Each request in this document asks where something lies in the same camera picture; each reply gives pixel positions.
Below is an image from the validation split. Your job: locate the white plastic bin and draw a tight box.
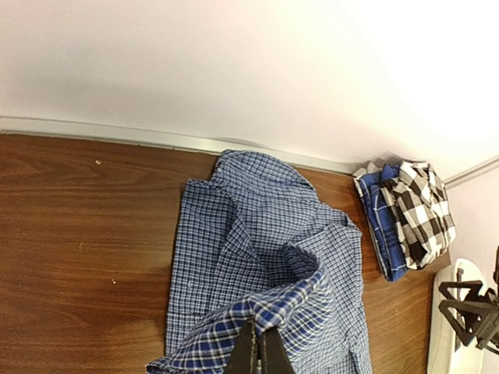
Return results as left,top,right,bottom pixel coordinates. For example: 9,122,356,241
426,259,490,373

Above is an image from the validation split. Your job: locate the black white plaid folded shirt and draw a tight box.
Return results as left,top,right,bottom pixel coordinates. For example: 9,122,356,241
380,161,456,270

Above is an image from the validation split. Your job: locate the dark blue folded printed shirt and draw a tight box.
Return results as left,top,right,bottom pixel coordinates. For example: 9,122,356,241
353,162,408,282

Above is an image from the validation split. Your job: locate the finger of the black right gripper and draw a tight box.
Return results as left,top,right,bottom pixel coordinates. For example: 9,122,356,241
438,279,496,303
439,300,487,349

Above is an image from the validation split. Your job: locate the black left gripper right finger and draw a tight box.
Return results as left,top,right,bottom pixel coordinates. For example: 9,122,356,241
260,327,294,374

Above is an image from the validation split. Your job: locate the right aluminium frame post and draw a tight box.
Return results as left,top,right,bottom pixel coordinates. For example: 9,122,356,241
444,155,499,189

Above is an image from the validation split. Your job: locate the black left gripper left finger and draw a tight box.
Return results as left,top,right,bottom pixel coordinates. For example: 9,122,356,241
224,319,259,374

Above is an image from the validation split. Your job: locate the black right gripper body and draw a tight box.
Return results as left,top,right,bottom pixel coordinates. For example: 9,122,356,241
473,245,499,355

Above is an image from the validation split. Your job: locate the blue checked long sleeve shirt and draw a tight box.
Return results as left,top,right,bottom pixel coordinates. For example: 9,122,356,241
146,150,372,373

